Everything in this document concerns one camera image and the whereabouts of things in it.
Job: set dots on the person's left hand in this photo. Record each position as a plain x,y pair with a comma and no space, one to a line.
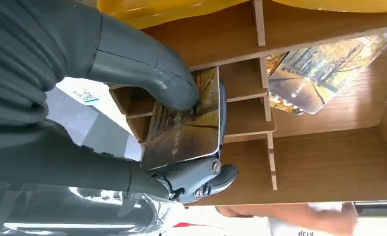
335,220

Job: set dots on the wooden compartment box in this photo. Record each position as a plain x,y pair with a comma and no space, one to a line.
327,163

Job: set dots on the person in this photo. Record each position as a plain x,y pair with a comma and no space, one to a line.
239,228

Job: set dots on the yellow plastic strip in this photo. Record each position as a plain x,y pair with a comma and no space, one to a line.
154,11

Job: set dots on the grey laptop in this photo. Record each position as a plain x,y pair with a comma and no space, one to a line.
375,208

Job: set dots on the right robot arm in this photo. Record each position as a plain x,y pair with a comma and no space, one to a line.
27,49

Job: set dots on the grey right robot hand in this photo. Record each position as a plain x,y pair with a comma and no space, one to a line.
138,62

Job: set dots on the clear shiny plastic cover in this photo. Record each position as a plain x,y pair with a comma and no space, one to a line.
82,215

